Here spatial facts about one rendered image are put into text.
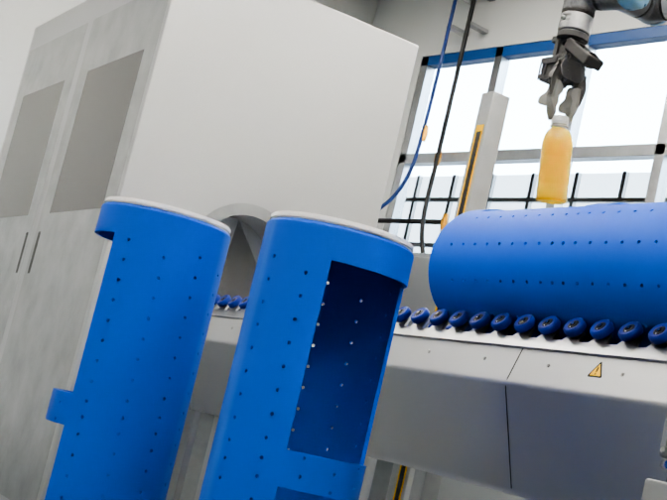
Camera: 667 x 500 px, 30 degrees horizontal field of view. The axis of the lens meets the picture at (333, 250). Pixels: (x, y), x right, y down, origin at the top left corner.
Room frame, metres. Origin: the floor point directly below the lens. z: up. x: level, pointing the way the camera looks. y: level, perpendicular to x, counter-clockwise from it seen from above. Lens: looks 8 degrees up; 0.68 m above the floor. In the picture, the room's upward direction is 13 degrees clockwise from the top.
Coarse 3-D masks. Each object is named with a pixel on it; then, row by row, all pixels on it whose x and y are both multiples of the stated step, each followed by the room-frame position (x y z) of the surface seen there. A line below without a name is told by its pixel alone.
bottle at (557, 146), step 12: (552, 132) 2.69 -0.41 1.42; (564, 132) 2.69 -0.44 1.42; (552, 144) 2.69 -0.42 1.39; (564, 144) 2.68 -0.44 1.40; (552, 156) 2.69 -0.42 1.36; (564, 156) 2.69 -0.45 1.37; (540, 168) 2.71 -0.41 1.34; (552, 168) 2.69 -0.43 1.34; (564, 168) 2.69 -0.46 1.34; (540, 180) 2.71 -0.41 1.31; (552, 180) 2.69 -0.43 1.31; (564, 180) 2.69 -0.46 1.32; (540, 192) 2.71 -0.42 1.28; (552, 192) 2.69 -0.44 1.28; (564, 192) 2.70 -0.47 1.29
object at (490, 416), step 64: (384, 384) 2.83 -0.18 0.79; (448, 384) 2.60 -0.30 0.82; (512, 384) 2.41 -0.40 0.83; (576, 384) 2.26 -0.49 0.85; (640, 384) 2.13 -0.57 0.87; (384, 448) 2.87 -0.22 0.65; (448, 448) 2.64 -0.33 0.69; (512, 448) 2.44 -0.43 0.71; (576, 448) 2.27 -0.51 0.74; (640, 448) 2.12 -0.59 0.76
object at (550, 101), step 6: (558, 84) 2.70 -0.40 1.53; (558, 90) 2.70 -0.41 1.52; (540, 96) 2.74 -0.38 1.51; (546, 96) 2.72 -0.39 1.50; (552, 96) 2.69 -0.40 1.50; (558, 96) 2.70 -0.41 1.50; (540, 102) 2.73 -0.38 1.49; (546, 102) 2.71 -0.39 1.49; (552, 102) 2.70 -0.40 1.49; (558, 102) 2.70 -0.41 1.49; (546, 108) 2.71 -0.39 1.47; (552, 108) 2.70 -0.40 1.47; (552, 114) 2.70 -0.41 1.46
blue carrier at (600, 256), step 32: (448, 224) 2.75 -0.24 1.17; (480, 224) 2.64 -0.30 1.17; (512, 224) 2.54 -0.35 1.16; (544, 224) 2.44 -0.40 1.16; (576, 224) 2.36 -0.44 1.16; (608, 224) 2.27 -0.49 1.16; (640, 224) 2.20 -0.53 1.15; (448, 256) 2.68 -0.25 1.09; (480, 256) 2.58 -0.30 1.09; (512, 256) 2.48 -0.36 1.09; (544, 256) 2.40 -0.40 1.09; (576, 256) 2.31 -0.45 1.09; (608, 256) 2.24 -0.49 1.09; (640, 256) 2.17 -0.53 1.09; (448, 288) 2.69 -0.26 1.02; (480, 288) 2.58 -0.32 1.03; (512, 288) 2.49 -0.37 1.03; (544, 288) 2.40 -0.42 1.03; (576, 288) 2.32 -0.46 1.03; (608, 288) 2.24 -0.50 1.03; (640, 288) 2.17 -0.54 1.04; (448, 320) 2.78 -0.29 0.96; (512, 320) 2.55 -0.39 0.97; (640, 320) 2.21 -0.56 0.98
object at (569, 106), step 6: (570, 90) 2.72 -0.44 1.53; (576, 90) 2.72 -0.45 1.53; (570, 96) 2.72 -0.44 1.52; (576, 96) 2.72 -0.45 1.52; (564, 102) 2.76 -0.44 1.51; (570, 102) 2.73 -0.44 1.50; (576, 102) 2.73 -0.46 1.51; (558, 108) 2.78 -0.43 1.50; (564, 108) 2.75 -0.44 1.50; (570, 108) 2.72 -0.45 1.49; (576, 108) 2.73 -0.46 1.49; (570, 114) 2.72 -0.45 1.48; (570, 120) 2.73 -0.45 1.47
